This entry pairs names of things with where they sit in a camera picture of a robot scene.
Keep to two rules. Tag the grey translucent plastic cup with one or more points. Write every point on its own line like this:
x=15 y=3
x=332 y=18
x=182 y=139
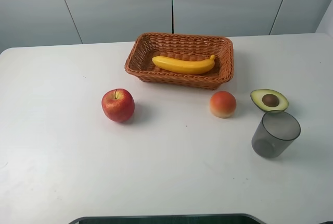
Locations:
x=276 y=131

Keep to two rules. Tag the orange wicker basket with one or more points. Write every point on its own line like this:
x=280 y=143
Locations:
x=190 y=60

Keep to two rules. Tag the yellow banana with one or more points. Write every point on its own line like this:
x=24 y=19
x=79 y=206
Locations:
x=184 y=67

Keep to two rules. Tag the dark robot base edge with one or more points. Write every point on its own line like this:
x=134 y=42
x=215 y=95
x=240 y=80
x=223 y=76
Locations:
x=182 y=219

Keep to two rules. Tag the red apple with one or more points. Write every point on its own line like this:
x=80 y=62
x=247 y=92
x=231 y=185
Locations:
x=118 y=105

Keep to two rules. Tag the orange peach fruit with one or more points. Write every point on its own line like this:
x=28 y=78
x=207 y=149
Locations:
x=223 y=104

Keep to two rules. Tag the halved avocado with pit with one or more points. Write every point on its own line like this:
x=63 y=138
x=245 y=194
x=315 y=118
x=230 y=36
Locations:
x=269 y=100

